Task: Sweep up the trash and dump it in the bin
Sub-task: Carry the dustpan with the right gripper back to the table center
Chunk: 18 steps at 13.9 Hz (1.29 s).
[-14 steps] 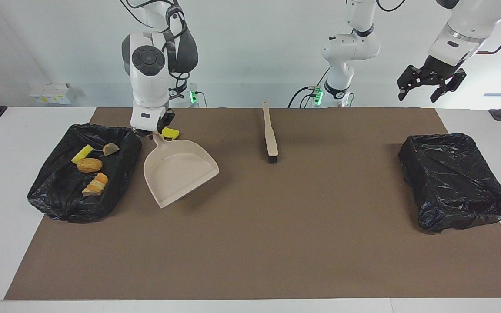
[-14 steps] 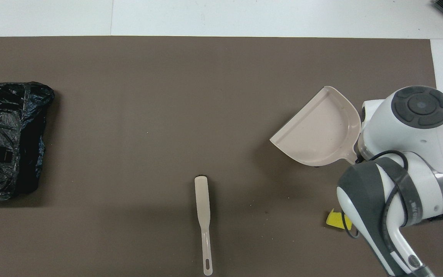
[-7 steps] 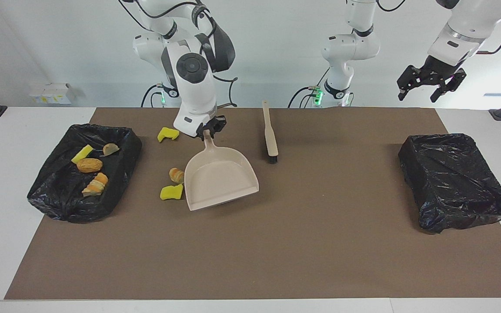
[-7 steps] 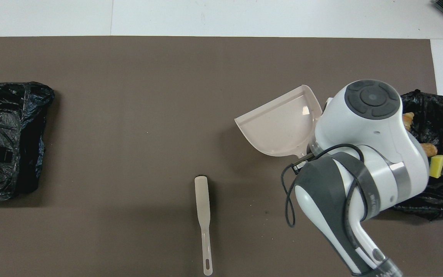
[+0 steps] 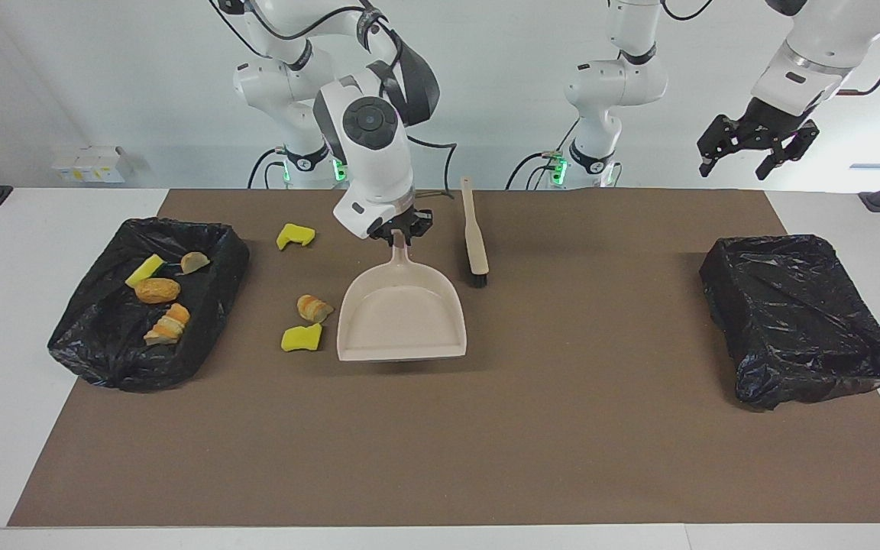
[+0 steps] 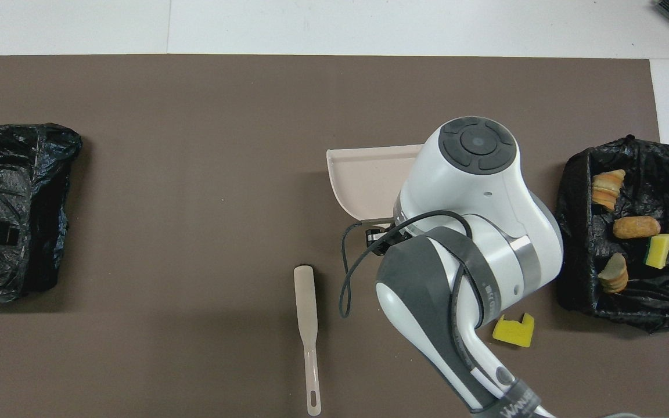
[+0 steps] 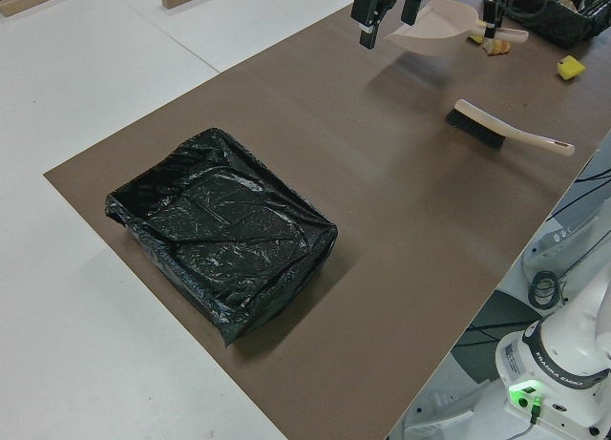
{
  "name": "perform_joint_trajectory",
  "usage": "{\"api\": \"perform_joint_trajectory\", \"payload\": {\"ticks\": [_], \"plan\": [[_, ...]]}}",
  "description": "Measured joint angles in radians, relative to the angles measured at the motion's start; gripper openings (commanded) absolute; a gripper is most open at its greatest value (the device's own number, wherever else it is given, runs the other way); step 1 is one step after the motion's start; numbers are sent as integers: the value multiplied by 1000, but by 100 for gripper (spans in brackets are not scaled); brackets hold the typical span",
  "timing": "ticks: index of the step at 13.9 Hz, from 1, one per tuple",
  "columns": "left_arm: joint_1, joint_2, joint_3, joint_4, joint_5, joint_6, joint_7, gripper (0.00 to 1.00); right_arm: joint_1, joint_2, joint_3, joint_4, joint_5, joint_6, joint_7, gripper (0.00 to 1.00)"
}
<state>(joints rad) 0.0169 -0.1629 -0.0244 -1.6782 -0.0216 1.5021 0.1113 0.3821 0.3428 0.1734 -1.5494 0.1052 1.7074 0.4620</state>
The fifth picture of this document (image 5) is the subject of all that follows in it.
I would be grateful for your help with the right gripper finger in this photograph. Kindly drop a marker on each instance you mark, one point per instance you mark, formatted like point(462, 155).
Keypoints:
point(421, 225)
point(383, 231)

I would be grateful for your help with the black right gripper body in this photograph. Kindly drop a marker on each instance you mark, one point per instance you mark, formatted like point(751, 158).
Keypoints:
point(402, 218)

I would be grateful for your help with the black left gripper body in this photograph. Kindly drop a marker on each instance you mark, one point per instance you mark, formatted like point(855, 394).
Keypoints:
point(772, 121)

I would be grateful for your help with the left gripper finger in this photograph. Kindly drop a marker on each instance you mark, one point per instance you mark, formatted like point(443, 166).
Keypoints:
point(789, 150)
point(717, 147)

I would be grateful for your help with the beige hand brush black bristles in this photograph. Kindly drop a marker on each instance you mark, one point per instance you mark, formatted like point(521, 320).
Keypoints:
point(474, 237)

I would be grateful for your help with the beige plastic dustpan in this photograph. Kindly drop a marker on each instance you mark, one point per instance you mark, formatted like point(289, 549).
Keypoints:
point(402, 321)

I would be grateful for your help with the notched yellow sponge piece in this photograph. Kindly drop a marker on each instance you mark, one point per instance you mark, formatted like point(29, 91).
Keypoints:
point(291, 238)

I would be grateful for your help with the small striped bread piece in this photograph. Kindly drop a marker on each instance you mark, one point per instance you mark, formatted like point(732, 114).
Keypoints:
point(312, 308)

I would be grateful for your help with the yellow sponge block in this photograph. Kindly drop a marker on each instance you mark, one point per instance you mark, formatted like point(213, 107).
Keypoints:
point(301, 338)

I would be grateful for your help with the pale bread chunk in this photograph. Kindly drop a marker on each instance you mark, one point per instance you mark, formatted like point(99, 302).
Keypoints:
point(194, 263)

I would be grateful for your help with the brown oval bread roll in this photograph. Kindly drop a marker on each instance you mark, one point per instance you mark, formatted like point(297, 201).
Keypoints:
point(157, 291)

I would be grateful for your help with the striped croissant piece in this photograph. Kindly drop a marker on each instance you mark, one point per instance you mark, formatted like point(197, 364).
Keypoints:
point(169, 325)

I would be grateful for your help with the yellow sponge wedge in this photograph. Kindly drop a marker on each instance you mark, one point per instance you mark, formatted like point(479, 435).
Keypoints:
point(144, 271)

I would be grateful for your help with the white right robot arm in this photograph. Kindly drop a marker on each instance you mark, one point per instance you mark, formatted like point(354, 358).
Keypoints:
point(375, 168)

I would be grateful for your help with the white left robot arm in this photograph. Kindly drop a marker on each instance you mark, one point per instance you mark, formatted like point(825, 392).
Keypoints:
point(608, 84)

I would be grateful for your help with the black bag lined bin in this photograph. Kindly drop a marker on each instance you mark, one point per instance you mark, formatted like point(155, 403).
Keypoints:
point(799, 321)
point(104, 351)

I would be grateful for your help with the brown table mat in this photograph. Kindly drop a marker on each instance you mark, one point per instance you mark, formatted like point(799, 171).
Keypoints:
point(440, 473)

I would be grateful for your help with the white cardboard box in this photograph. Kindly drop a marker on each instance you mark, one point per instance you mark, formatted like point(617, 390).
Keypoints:
point(88, 164)

